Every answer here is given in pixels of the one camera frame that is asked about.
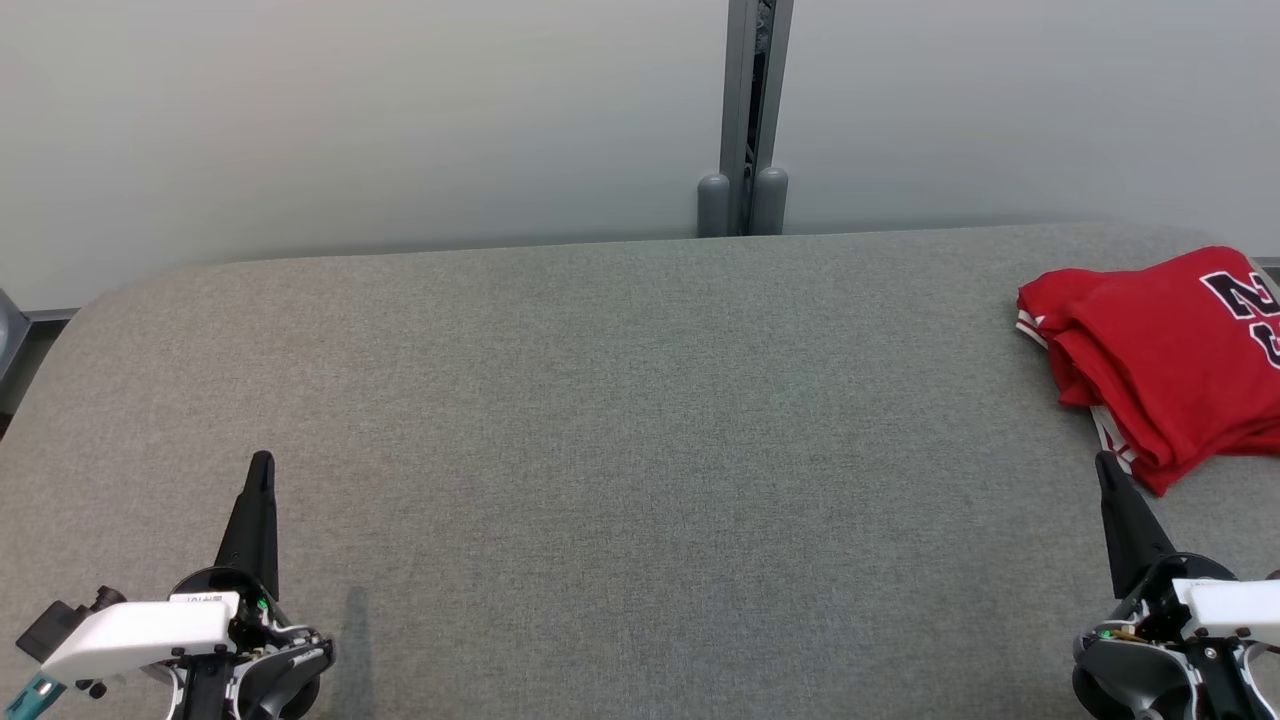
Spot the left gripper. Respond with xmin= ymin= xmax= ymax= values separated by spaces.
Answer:
xmin=40 ymin=450 xmax=337 ymax=692

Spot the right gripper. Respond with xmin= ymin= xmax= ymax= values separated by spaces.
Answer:
xmin=1095 ymin=450 xmax=1280 ymax=649

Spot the red white t-shirt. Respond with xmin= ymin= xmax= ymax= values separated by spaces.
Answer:
xmin=1016 ymin=245 xmax=1280 ymax=463

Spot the teal cable connector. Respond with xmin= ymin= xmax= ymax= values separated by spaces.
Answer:
xmin=0 ymin=672 xmax=67 ymax=720

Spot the grey cylindrical post cap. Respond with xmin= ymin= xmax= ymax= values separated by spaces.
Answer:
xmin=697 ymin=174 xmax=733 ymax=239
xmin=752 ymin=167 xmax=789 ymax=237

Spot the grey aluminium wall post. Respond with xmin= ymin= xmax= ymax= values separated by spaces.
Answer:
xmin=720 ymin=0 xmax=796 ymax=237

